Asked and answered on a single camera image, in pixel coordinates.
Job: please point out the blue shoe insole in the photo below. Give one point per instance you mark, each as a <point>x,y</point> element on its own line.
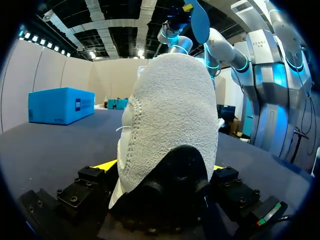
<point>200,22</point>

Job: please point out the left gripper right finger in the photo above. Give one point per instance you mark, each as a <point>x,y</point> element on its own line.
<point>235,190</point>

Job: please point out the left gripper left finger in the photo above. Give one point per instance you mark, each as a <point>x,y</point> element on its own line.
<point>85,185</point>

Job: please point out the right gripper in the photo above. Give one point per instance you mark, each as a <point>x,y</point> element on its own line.
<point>178,22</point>

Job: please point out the pale grey suede sneaker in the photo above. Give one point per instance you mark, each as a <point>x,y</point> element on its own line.
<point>172,107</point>

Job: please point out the teal shoebox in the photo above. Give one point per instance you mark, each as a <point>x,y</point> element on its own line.
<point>55,105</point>

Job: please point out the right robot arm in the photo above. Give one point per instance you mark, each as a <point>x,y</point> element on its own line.
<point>225,51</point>

